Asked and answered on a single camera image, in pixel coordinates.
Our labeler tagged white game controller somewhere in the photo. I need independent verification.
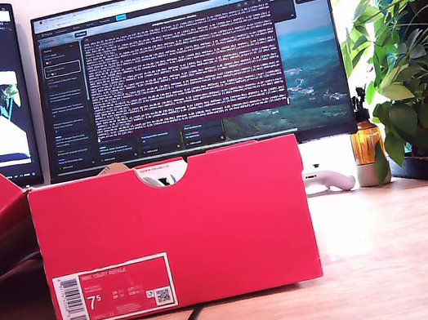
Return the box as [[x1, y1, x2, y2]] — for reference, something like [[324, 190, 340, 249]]
[[301, 162, 358, 198]]

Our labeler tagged amber pump bottle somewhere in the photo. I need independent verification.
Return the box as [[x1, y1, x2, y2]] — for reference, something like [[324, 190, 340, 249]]
[[342, 84, 388, 167]]

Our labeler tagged large black computer monitor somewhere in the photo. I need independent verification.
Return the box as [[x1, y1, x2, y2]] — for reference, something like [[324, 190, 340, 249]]
[[19, 0, 359, 188]]

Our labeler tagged small pale grey pot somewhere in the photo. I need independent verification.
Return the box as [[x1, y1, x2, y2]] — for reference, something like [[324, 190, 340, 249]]
[[354, 159, 394, 190]]

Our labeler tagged red Nike shoebox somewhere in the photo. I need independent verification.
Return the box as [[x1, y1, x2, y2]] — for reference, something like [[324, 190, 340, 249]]
[[23, 131, 327, 320]]

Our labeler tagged brown packing paper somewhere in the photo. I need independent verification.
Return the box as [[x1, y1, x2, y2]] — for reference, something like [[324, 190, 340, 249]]
[[94, 161, 132, 176]]

